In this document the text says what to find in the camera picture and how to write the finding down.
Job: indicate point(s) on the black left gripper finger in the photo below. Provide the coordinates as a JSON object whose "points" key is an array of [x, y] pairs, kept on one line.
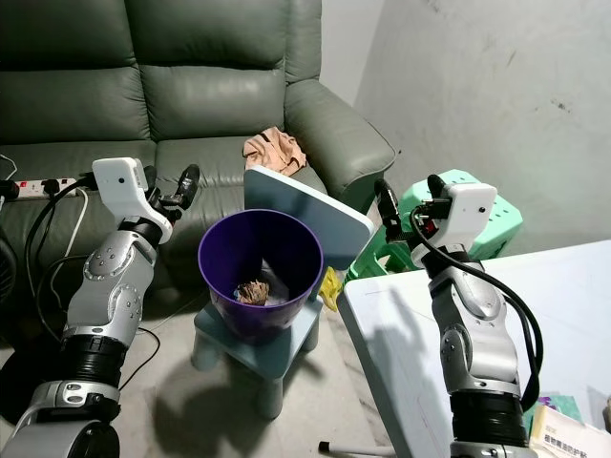
{"points": [[188, 183], [149, 178]]}

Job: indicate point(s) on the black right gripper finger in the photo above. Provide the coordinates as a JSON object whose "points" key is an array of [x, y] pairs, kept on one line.
{"points": [[436, 191], [388, 205]]}

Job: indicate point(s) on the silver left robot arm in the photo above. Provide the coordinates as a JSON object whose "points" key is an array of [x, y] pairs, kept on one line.
{"points": [[110, 286]]}

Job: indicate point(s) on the purple plastic rubbish bin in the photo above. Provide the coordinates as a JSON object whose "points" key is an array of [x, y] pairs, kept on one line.
{"points": [[260, 239]]}

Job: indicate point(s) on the crumpled brown paper trash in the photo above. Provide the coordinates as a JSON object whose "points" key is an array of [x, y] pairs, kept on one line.
{"points": [[253, 291]]}

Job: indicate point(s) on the green plastic stool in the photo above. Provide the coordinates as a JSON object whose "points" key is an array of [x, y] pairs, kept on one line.
{"points": [[368, 256]]}

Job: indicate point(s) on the light blue small chair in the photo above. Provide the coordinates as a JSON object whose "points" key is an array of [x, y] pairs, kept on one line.
{"points": [[305, 215]]}

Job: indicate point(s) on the green leather sofa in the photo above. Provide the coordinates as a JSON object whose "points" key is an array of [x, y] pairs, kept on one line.
{"points": [[200, 95]]}

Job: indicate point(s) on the beige crumpled cloth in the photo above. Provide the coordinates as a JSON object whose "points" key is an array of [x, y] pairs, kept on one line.
{"points": [[274, 151]]}

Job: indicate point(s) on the small yellow plastic object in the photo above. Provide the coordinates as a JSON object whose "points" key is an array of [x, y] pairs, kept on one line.
{"points": [[331, 289]]}

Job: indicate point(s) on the white power strip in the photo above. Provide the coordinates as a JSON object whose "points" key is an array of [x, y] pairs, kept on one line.
{"points": [[48, 185]]}

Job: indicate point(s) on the black plug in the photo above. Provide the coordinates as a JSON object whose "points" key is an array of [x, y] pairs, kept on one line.
{"points": [[10, 190]]}

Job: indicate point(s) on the black floor fan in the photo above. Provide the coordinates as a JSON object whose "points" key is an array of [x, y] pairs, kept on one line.
{"points": [[5, 272]]}

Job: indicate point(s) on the white metal table leg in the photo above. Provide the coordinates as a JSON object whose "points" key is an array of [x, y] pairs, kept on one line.
{"points": [[353, 448]]}

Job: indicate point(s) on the white printed paper box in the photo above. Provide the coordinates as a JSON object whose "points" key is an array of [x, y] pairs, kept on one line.
{"points": [[573, 434]]}

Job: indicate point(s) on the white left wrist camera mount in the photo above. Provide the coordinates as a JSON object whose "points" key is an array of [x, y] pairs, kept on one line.
{"points": [[122, 186]]}

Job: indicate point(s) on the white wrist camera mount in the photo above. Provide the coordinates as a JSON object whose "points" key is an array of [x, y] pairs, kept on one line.
{"points": [[122, 186], [468, 212]]}

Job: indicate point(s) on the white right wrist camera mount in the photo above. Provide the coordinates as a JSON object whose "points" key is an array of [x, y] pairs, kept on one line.
{"points": [[468, 212]]}

